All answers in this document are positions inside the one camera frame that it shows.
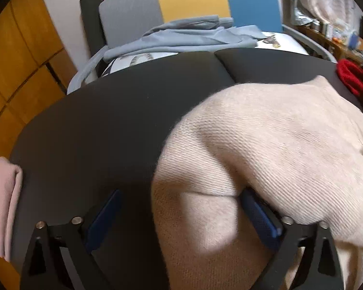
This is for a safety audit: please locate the beige knit sweater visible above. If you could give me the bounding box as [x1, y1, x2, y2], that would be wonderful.
[151, 76, 363, 289]

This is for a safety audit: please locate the wooden cabinet wall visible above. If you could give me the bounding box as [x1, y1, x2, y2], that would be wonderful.
[0, 0, 79, 290]

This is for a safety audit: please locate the black rolled mat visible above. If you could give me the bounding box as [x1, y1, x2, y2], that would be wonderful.
[80, 0, 106, 56]

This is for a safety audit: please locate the red knit garment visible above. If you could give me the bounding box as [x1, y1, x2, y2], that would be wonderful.
[336, 59, 363, 100]

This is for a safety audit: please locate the folded pink garment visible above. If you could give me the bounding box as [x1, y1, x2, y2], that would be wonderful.
[0, 156, 23, 262]

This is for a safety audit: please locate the floral pink curtain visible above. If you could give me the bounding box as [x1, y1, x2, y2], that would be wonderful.
[278, 0, 363, 30]

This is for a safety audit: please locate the grey yellow blue chair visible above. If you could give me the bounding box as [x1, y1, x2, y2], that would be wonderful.
[67, 0, 333, 92]

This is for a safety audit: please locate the wooden side table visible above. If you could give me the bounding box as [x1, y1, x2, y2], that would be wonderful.
[295, 20, 363, 65]

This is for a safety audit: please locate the light blue grey garment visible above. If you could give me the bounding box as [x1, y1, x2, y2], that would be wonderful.
[103, 15, 266, 62]

